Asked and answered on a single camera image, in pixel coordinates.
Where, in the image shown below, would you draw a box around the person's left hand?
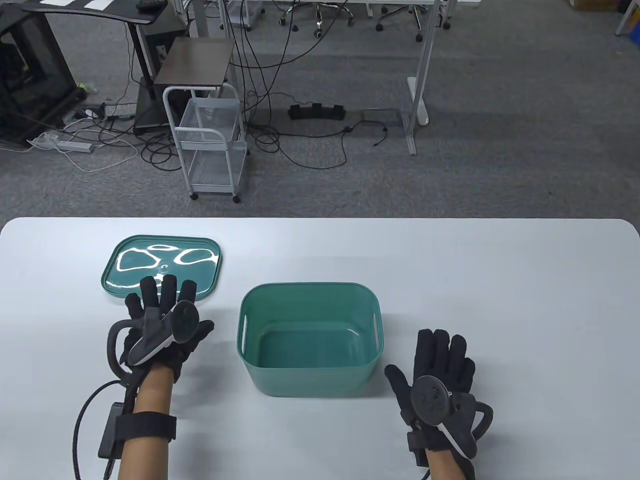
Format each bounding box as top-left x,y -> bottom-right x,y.
121,275 -> 215,383

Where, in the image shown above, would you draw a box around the person's right hand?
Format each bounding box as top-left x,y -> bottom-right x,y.
384,328 -> 479,468

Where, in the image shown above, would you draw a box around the green plastic box lid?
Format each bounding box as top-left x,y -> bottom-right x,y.
101,235 -> 224,303

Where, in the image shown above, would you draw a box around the green plastic storage box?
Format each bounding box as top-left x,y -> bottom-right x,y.
236,282 -> 385,398

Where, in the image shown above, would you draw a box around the person's left forearm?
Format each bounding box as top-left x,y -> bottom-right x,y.
118,362 -> 176,480

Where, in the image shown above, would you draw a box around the person's right forearm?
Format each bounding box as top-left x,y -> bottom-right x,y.
427,447 -> 467,480

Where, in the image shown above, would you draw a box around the black left hand controller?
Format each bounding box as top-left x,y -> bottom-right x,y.
107,300 -> 200,377

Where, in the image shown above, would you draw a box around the black hand controller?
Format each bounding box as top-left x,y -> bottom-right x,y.
414,376 -> 494,458
107,300 -> 200,377

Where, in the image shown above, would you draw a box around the black right hand controller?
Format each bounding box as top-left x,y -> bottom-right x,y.
414,376 -> 494,458

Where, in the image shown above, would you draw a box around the white power strip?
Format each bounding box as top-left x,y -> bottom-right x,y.
27,137 -> 94,154

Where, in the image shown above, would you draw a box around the brown side table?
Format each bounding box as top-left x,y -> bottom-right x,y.
154,39 -> 236,87

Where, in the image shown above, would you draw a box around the grey flat floor panel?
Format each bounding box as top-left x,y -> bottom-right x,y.
361,109 -> 404,124

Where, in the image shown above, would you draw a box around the black foot pedal unit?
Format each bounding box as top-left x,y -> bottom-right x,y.
288,103 -> 347,121

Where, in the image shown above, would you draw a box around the black computer case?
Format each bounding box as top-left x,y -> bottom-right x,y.
0,9 -> 81,147

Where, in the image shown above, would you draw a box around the black standing desk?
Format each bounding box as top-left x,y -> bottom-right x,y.
22,0 -> 190,135

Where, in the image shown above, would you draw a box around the chrome office chair base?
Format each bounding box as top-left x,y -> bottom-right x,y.
279,0 -> 356,39

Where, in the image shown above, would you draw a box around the black office chair base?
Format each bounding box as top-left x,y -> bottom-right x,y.
375,0 -> 452,43

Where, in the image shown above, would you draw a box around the black left wrist strap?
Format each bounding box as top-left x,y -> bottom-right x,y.
118,412 -> 177,443

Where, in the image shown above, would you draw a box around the white floor cable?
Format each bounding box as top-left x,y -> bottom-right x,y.
60,139 -> 139,174

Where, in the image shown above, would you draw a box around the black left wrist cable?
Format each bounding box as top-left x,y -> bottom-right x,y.
73,380 -> 124,480

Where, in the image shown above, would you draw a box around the white wire rolling cart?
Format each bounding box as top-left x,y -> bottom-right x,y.
163,83 -> 249,203

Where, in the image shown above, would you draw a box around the long black floor cable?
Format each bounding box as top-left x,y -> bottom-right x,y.
250,120 -> 389,169

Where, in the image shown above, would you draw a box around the hanging black cables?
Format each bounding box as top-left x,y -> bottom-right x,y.
220,0 -> 351,126

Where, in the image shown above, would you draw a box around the white desk leg frame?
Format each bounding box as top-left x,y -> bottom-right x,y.
402,0 -> 441,156

